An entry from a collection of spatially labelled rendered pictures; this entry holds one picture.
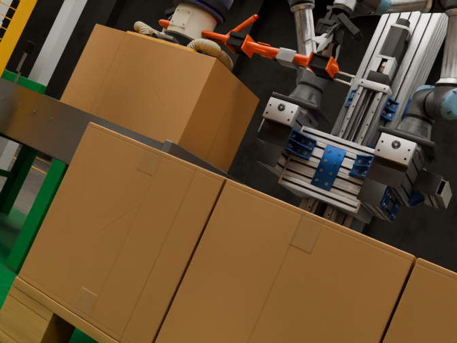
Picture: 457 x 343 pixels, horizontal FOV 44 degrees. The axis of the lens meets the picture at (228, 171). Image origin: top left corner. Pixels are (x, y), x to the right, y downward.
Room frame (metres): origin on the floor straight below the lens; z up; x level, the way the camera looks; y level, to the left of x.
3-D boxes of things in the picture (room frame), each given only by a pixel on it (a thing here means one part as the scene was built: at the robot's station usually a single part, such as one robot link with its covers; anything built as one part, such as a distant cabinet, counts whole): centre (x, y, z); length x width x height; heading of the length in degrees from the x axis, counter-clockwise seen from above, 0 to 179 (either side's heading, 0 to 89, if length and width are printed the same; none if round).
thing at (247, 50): (2.11, 0.15, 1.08); 0.10 x 0.08 x 0.06; 150
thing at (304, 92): (2.49, -0.18, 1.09); 0.15 x 0.15 x 0.10
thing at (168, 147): (2.09, 0.05, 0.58); 0.70 x 0.03 x 0.06; 152
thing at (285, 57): (2.01, -0.03, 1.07); 0.07 x 0.07 x 0.04; 60
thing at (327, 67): (1.94, -0.15, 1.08); 0.08 x 0.07 x 0.05; 60
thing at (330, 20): (1.96, -0.13, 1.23); 0.09 x 0.08 x 0.12; 60
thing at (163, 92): (2.25, 0.36, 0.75); 0.60 x 0.40 x 0.40; 61
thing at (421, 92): (2.26, -0.62, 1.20); 0.13 x 0.12 x 0.14; 19
